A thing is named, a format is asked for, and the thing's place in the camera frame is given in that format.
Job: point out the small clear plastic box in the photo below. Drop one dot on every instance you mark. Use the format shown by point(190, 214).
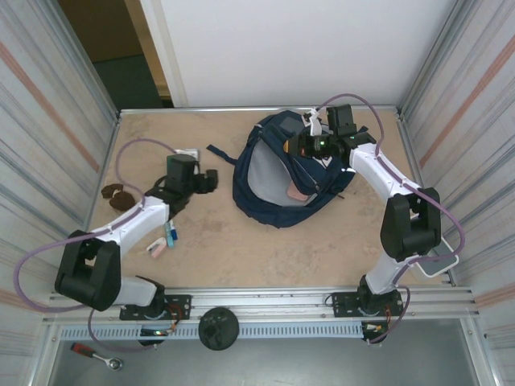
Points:
point(191, 154)

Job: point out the navy blue backpack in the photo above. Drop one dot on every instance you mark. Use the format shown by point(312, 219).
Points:
point(277, 217)

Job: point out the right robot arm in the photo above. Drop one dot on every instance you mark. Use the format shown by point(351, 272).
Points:
point(374, 169)

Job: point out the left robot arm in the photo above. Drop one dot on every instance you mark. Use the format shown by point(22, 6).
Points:
point(133, 225)

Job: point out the white grey rectangular case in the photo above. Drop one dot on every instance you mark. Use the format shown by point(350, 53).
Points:
point(436, 265)

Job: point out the brown fabric bundle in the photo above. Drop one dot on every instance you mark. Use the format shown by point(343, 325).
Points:
point(122, 201)

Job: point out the black round knob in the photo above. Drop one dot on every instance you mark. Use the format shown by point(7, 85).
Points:
point(218, 329)

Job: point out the translucent corrugated side panel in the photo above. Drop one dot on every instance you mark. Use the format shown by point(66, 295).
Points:
point(32, 161)
point(483, 140)

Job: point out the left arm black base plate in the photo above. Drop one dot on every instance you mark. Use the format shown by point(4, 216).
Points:
point(179, 307)

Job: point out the white door frame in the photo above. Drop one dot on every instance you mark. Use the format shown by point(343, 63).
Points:
point(165, 52)

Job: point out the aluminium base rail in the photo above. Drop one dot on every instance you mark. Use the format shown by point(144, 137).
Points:
point(273, 309)

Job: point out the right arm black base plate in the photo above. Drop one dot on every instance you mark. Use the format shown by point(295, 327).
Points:
point(342, 305)

